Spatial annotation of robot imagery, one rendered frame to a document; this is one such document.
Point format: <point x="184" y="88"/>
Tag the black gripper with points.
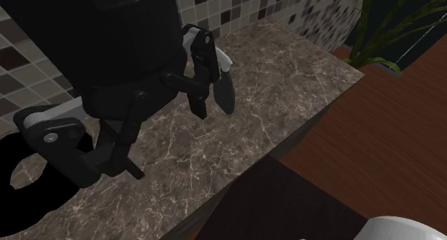
<point x="115" y="47"/>

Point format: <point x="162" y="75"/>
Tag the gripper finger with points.
<point x="63" y="145"/>

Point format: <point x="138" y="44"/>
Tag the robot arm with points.
<point x="401" y="229"/>

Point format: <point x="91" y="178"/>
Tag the black and white utensil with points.
<point x="225" y="92"/>

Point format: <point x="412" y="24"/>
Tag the green leafy plant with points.
<point x="363" y="47"/>

